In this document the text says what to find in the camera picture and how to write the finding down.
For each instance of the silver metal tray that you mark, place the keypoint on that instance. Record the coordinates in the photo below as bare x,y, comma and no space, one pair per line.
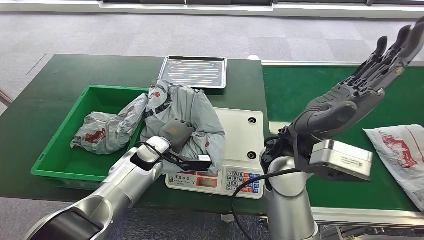
193,71

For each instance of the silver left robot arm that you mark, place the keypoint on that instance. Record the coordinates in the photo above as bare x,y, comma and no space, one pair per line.
116,188

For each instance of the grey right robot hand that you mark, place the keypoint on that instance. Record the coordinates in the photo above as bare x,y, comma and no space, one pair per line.
331,112

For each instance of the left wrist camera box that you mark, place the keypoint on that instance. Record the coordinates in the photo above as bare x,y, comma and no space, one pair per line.
198,164

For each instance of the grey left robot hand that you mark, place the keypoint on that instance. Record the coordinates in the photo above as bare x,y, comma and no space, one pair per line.
177,132

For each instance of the white window ledge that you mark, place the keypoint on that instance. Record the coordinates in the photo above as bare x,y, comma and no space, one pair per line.
331,10

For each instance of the green conveyor belt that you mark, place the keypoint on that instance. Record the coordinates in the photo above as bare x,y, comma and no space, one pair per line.
298,86

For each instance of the dark metal bar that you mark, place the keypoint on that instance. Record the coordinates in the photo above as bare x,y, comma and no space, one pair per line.
5,97

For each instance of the grey courier bag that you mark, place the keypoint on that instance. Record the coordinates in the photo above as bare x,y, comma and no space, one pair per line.
102,132
198,109

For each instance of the white courier bag red print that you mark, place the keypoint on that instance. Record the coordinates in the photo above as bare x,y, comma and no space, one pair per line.
397,155

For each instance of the white round knob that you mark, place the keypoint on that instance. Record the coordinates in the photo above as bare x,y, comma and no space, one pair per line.
253,57

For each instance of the green plastic bin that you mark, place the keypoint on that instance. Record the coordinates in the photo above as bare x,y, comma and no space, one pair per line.
66,165

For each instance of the white electronic scale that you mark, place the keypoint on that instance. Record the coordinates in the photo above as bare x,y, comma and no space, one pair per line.
242,139

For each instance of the white table caster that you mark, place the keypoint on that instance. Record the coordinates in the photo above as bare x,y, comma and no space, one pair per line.
228,218

